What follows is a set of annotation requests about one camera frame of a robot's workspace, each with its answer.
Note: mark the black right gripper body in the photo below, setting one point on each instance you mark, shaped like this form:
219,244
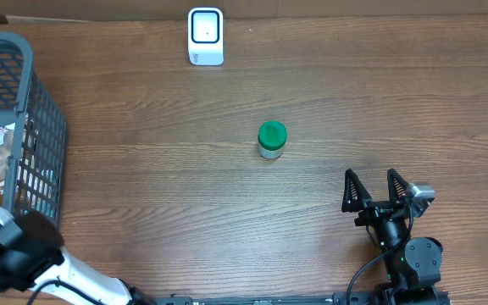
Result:
388,231

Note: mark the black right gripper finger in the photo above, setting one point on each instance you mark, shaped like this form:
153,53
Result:
355,197
396,186

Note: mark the green lid white jar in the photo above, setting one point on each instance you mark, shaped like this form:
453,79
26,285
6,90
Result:
272,138

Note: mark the teal wet wipes pack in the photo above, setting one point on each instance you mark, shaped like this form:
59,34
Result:
36,192

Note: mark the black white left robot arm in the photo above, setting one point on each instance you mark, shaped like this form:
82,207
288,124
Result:
33,258

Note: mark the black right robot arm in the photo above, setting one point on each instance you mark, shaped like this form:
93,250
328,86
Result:
413,265

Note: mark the white barcode scanner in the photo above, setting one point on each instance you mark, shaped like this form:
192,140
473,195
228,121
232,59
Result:
205,36

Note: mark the grey plastic shopping basket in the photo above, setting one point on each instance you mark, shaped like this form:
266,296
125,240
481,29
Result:
41,131

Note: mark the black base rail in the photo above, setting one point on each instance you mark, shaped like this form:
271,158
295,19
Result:
261,301

